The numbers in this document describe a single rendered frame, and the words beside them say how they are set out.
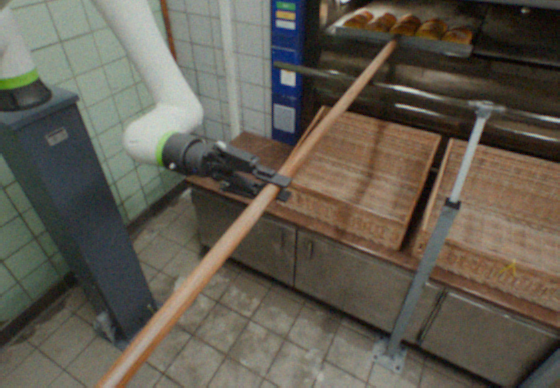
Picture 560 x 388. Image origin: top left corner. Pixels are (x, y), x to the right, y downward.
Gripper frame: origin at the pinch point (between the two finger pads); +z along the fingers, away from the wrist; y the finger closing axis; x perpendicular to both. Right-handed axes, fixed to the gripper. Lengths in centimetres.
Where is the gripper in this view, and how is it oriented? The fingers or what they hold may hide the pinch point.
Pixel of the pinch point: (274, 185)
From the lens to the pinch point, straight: 72.7
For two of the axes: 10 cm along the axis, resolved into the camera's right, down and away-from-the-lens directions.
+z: 8.8, 3.0, -3.6
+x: -4.7, 5.6, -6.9
